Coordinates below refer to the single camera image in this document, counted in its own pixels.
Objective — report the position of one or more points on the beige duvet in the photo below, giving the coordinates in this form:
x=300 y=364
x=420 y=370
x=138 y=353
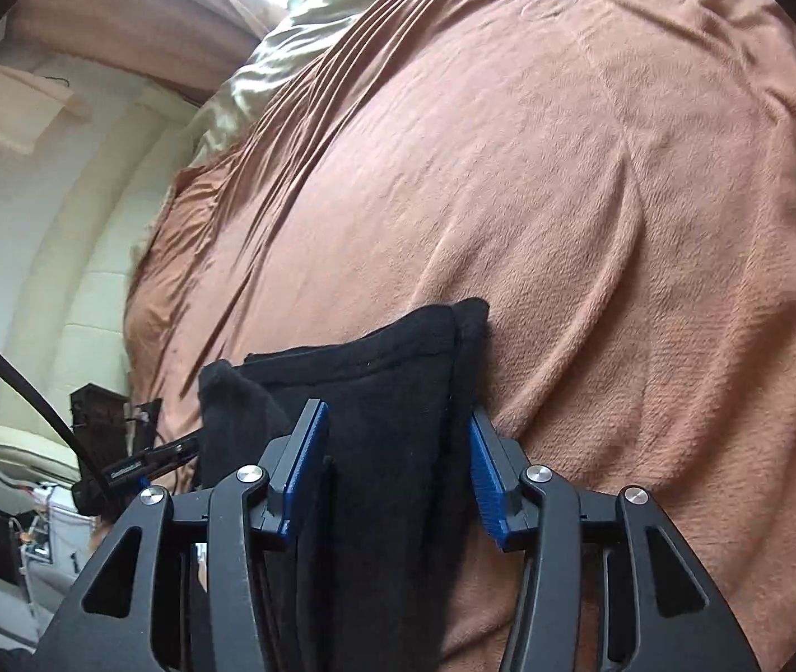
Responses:
x=286 y=49

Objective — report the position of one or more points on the pink curtain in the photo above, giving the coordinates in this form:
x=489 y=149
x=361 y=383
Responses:
x=124 y=14

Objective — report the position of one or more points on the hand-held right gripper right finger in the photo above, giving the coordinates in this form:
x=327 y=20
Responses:
x=489 y=483

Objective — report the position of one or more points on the black printed T-shirt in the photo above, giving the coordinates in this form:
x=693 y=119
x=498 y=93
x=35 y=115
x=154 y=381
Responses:
x=384 y=420

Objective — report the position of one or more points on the cream hanging cloth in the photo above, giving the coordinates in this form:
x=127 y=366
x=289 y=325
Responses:
x=12 y=108

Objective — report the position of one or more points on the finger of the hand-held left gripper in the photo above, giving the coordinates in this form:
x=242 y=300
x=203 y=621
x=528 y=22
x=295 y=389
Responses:
x=152 y=462

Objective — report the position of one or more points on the orange-brown blanket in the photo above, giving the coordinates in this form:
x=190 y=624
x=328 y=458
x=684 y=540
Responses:
x=580 y=224

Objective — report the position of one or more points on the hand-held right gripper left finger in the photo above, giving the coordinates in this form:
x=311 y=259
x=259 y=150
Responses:
x=303 y=469

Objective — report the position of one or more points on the cream padded headboard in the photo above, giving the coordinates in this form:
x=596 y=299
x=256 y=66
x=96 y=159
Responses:
x=89 y=259

